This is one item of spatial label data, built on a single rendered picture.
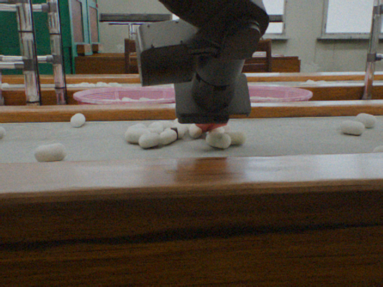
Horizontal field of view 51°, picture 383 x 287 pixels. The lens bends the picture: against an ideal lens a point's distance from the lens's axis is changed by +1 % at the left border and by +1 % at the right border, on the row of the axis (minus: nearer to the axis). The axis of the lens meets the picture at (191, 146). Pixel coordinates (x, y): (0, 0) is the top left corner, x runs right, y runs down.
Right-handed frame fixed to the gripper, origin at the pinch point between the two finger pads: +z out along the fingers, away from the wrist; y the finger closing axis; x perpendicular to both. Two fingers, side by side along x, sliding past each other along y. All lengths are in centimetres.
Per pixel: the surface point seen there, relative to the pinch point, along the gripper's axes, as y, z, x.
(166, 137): 6.3, -3.9, 4.0
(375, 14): -50, 19, -43
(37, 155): 21.9, -9.4, 9.0
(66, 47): 70, 195, -182
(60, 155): 19.5, -8.6, 8.6
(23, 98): 40, 35, -29
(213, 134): -0.1, -5.8, 4.7
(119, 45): 45, 373, -337
